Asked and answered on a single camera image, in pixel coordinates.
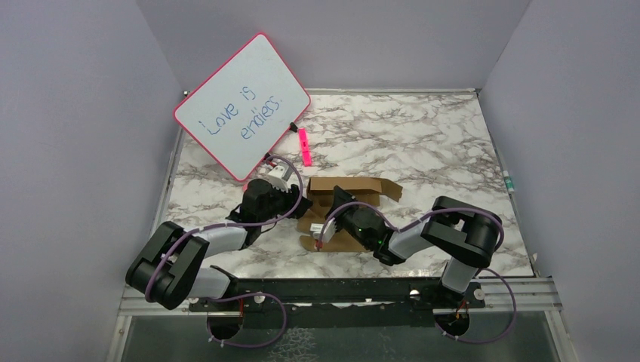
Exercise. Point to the pink-framed whiteboard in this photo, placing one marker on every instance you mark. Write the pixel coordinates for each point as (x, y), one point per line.
(244, 108)

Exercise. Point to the aluminium frame rail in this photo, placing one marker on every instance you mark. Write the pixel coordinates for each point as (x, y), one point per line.
(521, 321)

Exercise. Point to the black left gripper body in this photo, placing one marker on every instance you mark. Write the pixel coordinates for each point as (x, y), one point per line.
(280, 202)

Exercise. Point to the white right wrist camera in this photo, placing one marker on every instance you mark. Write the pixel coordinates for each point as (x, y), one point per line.
(323, 233)

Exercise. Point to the brown cardboard box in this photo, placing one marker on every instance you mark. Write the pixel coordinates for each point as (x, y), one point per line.
(326, 193)

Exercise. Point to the pink marker pen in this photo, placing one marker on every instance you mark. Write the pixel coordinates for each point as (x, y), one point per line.
(304, 147)

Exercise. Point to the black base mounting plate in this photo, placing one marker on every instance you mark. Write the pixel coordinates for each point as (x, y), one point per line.
(338, 302)

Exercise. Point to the green white glue stick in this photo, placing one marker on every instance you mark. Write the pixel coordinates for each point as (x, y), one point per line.
(508, 182)

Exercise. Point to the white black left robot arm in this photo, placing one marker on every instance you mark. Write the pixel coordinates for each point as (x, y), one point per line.
(169, 270)

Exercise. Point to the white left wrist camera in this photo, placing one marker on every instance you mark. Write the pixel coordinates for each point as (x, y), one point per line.
(279, 177)

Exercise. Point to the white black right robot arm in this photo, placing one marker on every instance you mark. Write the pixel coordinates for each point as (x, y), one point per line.
(468, 234)

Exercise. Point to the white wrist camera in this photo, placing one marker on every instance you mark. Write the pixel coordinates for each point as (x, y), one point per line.
(323, 233)
(279, 177)

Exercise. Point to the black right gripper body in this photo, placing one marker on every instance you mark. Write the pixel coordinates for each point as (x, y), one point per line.
(345, 220)

